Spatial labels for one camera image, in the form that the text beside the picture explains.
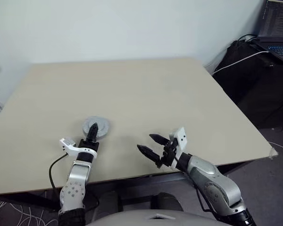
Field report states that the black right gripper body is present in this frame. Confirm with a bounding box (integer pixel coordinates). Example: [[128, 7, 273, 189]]
[[155, 137, 180, 169]]

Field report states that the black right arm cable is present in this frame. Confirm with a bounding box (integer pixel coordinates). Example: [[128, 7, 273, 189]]
[[185, 173, 219, 221]]

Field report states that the clear table corner guard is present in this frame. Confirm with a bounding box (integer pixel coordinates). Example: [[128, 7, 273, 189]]
[[268, 147, 279, 160]]

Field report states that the black laptop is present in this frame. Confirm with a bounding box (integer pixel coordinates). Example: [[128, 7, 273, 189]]
[[257, 0, 283, 65]]

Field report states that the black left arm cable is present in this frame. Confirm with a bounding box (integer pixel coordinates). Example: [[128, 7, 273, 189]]
[[48, 153, 68, 190]]

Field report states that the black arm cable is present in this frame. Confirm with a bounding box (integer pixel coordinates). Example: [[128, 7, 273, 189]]
[[48, 153, 68, 190], [185, 173, 219, 221]]

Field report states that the silver robot torso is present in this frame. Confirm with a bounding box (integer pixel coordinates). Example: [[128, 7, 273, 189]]
[[84, 207, 217, 226]]

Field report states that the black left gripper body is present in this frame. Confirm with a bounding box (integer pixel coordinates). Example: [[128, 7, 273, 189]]
[[78, 138, 100, 152]]

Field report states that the black cabinet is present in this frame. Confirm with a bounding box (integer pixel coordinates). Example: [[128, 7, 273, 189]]
[[212, 40, 283, 129]]

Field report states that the dark rounded shape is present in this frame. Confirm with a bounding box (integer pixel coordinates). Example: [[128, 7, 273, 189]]
[[150, 192, 182, 212]]

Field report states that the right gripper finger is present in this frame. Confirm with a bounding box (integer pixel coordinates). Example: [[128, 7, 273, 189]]
[[136, 144, 161, 164], [149, 133, 172, 146]]

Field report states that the white floor cable tangle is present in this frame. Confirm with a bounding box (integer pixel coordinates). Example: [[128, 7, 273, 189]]
[[0, 200, 58, 226]]

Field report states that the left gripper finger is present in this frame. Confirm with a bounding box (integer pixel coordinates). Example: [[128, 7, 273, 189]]
[[86, 121, 100, 143]]

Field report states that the black table frame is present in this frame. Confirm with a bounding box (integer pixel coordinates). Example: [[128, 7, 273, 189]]
[[0, 168, 239, 212]]

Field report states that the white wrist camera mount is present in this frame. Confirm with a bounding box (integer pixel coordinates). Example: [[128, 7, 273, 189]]
[[59, 138, 97, 157], [168, 126, 187, 170]]

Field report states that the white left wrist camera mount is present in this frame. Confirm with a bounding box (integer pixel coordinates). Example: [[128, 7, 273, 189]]
[[59, 138, 97, 157]]

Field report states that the long white cable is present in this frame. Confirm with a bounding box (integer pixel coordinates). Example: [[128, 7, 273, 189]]
[[214, 50, 269, 73]]

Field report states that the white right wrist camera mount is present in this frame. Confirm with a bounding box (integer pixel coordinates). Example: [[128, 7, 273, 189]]
[[168, 126, 187, 170]]

